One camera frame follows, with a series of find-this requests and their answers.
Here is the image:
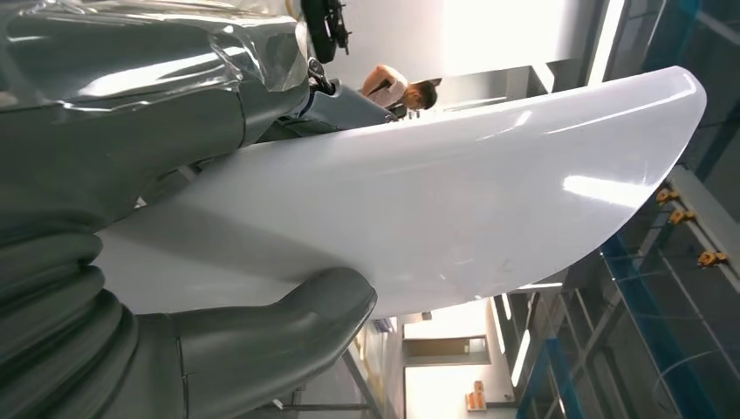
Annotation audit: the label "clear plastic cover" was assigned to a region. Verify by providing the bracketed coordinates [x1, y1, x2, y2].
[0, 0, 313, 126]

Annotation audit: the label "person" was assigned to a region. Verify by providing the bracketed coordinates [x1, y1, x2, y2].
[360, 63, 439, 112]

